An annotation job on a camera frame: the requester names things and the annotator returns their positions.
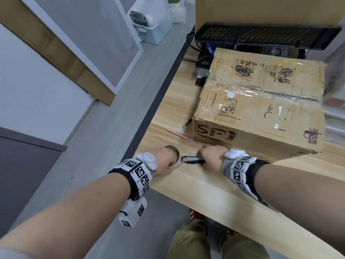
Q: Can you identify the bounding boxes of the person's left hand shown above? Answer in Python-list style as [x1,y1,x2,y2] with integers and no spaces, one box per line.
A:
[149,147,181,178]

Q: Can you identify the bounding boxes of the person's right hand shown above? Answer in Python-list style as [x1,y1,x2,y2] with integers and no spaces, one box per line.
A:
[199,145,230,174]

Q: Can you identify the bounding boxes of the clear tape roll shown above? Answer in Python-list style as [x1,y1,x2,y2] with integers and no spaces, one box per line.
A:
[165,145,182,171]

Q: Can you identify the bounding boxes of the clear orange pen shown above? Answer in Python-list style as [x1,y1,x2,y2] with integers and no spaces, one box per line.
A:
[165,127,194,144]

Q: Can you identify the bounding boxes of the white plastic drawer organizer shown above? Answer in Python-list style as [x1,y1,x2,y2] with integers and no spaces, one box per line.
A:
[321,51,345,146]

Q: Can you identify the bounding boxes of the person's left forearm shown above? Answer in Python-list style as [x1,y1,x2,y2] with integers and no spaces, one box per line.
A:
[0,172,132,259]

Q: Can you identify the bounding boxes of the person's right forearm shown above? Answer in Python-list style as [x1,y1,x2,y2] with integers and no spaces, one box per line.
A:
[254,163,345,249]

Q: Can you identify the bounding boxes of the person's khaki trousers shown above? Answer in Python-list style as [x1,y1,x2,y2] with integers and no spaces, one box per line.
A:
[166,220,272,259]

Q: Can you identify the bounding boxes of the left marker wrist band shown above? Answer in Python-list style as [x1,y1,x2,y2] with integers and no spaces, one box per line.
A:
[108,152,158,202]

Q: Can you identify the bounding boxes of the marker wrist band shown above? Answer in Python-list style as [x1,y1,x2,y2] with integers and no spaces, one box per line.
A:
[222,148,271,206]
[108,152,158,202]

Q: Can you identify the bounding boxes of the right marker wrist band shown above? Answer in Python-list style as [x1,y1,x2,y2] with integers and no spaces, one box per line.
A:
[222,148,271,206]

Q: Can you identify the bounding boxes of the taped brown cardboard box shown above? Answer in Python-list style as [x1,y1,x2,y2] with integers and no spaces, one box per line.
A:
[192,47,328,163]

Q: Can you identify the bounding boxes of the black vented device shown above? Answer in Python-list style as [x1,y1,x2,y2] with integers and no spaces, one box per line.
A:
[194,22,343,50]

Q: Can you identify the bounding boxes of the white device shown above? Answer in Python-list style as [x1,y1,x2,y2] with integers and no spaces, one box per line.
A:
[127,0,173,46]

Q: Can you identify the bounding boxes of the grey cabinet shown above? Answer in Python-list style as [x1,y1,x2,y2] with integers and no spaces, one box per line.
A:
[0,127,68,238]

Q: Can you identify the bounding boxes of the white framed grey panel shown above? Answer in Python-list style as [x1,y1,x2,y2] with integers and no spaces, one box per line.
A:
[17,0,144,96]

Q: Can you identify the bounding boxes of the flat brown cardboard sheet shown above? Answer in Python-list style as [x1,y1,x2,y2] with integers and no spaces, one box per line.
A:
[0,0,116,106]

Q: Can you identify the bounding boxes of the open brown cardboard box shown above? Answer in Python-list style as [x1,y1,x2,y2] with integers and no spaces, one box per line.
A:
[194,0,345,26]

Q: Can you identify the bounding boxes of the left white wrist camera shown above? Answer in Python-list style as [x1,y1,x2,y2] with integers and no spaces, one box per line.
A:
[118,196,148,228]

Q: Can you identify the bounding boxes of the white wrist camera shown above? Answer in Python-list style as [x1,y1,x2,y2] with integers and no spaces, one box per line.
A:
[118,196,148,228]
[258,197,280,213]

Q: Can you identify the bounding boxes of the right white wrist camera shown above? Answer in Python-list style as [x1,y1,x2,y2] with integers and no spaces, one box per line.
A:
[258,197,280,213]

